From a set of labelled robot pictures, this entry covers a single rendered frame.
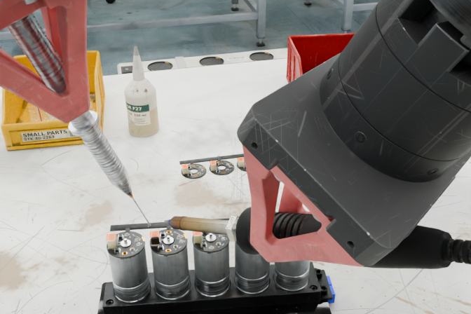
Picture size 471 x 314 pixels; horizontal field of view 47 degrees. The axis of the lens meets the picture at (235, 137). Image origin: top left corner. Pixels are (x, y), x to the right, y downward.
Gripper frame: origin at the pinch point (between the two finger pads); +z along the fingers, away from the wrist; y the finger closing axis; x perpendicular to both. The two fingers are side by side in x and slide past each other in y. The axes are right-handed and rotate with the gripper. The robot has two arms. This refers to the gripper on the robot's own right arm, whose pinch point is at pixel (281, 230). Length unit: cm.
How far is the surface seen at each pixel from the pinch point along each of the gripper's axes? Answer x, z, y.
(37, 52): -13.0, -2.7, 5.4
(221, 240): -2.7, 8.9, -3.1
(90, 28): -139, 159, -132
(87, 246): -10.7, 20.6, -0.9
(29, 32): -13.5, -3.5, 5.6
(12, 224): -17.0, 24.1, 1.4
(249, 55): -24, 29, -43
